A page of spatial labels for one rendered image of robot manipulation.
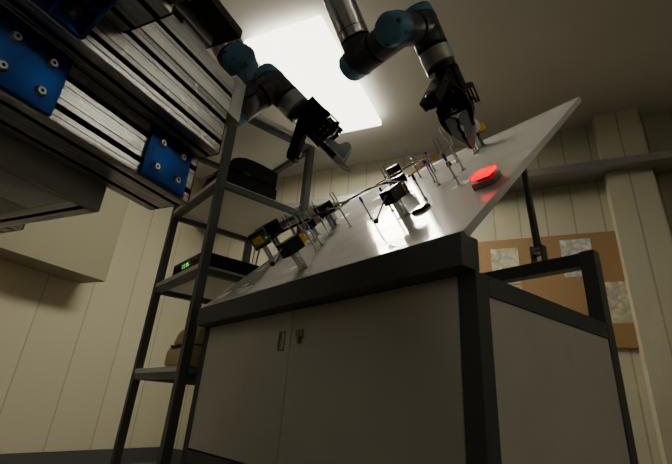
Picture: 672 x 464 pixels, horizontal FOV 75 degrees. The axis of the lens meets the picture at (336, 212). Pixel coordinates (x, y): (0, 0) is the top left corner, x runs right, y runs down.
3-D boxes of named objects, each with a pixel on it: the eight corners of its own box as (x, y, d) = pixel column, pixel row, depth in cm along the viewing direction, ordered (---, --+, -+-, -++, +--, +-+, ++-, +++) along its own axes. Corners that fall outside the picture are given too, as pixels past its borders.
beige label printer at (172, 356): (184, 367, 167) (195, 315, 175) (162, 368, 182) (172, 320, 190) (251, 375, 185) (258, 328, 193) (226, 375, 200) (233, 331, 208)
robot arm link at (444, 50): (437, 41, 100) (411, 60, 106) (445, 59, 100) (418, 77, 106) (453, 41, 105) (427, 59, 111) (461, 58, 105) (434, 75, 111)
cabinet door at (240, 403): (274, 472, 106) (292, 309, 122) (187, 447, 146) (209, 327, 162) (281, 472, 107) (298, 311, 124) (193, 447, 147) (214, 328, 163)
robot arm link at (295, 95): (274, 104, 113) (282, 114, 121) (286, 117, 112) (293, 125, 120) (295, 84, 113) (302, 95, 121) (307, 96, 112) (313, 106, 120)
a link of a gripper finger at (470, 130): (492, 140, 105) (477, 105, 105) (481, 144, 101) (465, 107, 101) (481, 145, 108) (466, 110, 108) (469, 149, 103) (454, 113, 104)
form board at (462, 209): (204, 311, 166) (201, 307, 166) (355, 202, 236) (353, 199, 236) (468, 238, 81) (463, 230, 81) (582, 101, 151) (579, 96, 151)
